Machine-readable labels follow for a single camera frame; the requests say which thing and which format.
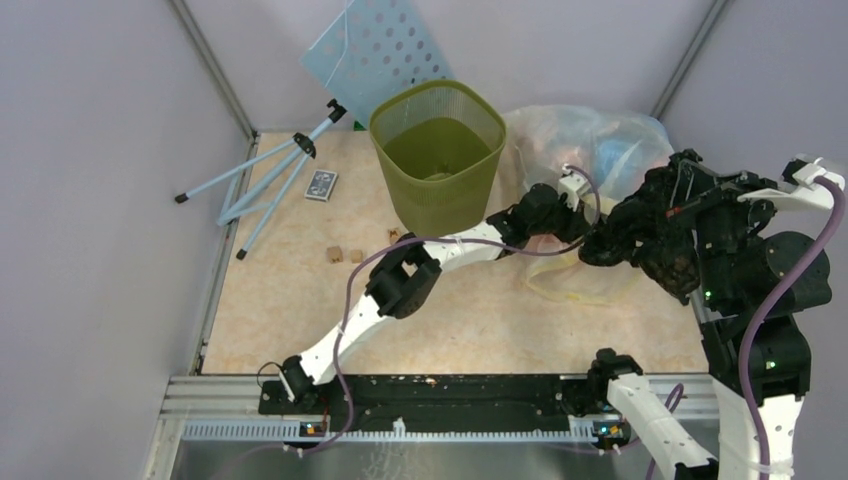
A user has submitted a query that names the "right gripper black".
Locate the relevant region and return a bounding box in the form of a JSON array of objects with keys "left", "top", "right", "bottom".
[{"left": 663, "top": 156, "right": 784, "bottom": 306}]

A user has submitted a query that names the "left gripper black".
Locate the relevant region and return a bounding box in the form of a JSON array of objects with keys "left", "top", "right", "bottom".
[{"left": 527, "top": 193, "right": 592, "bottom": 246}]

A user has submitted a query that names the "yellow translucent trash bag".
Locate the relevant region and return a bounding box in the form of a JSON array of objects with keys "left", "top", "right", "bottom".
[{"left": 522, "top": 250, "right": 640, "bottom": 305}]

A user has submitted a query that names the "black trash bag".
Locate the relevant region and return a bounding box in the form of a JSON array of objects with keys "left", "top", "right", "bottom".
[{"left": 578, "top": 166, "right": 700, "bottom": 306}]

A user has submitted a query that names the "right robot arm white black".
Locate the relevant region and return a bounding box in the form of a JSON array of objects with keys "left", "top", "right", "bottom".
[{"left": 580, "top": 149, "right": 847, "bottom": 479}]

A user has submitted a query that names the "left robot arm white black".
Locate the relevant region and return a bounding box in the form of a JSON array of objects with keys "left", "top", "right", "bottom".
[{"left": 279, "top": 180, "right": 602, "bottom": 414}]

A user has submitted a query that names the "clear trash bag with waste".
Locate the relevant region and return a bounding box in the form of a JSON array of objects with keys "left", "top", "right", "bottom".
[{"left": 502, "top": 104, "right": 673, "bottom": 202}]

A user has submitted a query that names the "green mesh trash bin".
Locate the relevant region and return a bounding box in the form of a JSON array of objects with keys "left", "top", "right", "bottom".
[{"left": 368, "top": 80, "right": 506, "bottom": 237}]

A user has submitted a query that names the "deck of playing cards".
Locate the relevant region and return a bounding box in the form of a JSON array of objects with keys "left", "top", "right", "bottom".
[{"left": 304, "top": 169, "right": 338, "bottom": 202}]

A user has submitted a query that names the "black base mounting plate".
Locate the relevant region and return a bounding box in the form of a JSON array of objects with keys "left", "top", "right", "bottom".
[{"left": 258, "top": 374, "right": 623, "bottom": 434}]

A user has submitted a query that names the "light blue perforated board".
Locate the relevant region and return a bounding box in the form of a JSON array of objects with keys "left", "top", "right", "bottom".
[{"left": 300, "top": 0, "right": 454, "bottom": 126}]

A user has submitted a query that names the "light blue tripod stand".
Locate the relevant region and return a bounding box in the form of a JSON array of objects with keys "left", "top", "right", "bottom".
[{"left": 173, "top": 99, "right": 348, "bottom": 260}]

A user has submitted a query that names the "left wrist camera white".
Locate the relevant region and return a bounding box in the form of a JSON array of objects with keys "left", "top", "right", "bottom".
[{"left": 556, "top": 164, "right": 591, "bottom": 211}]

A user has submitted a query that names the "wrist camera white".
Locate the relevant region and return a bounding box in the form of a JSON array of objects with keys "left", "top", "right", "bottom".
[
  {"left": 737, "top": 154, "right": 846, "bottom": 211},
  {"left": 556, "top": 164, "right": 591, "bottom": 211}
]

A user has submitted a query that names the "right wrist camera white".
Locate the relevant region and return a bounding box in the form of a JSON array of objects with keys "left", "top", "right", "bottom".
[{"left": 737, "top": 154, "right": 846, "bottom": 211}]

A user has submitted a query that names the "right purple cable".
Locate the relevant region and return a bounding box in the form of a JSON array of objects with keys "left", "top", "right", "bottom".
[{"left": 645, "top": 175, "right": 848, "bottom": 480}]

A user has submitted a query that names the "grey slotted cable duct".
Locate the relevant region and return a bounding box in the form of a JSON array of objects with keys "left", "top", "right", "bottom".
[{"left": 181, "top": 419, "right": 597, "bottom": 443}]

